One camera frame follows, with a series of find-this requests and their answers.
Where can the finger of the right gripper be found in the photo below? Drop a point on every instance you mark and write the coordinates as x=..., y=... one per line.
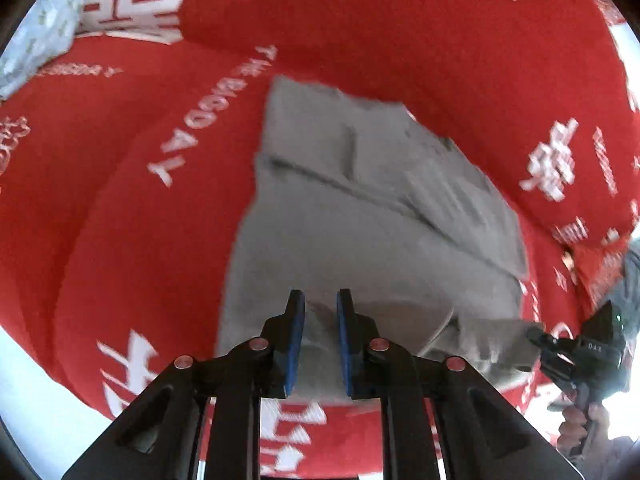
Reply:
x=546, y=342

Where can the red blanket with white print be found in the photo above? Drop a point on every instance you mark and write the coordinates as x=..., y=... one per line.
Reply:
x=128, y=166

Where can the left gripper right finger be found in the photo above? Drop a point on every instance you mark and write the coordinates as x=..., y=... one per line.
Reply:
x=440, y=420

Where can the grey knit sweater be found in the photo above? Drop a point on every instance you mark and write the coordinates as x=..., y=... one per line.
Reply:
x=356, y=194

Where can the white floral bedsheet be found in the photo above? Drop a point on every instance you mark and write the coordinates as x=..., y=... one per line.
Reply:
x=46, y=32

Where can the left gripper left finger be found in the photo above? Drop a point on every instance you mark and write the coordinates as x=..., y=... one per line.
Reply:
x=201, y=419

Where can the red patterned pillow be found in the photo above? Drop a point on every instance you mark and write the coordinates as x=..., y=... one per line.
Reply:
x=597, y=269

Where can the person's right hand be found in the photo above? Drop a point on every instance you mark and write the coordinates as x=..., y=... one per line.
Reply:
x=577, y=427

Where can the grey clothes pile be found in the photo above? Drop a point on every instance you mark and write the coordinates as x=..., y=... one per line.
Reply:
x=625, y=293

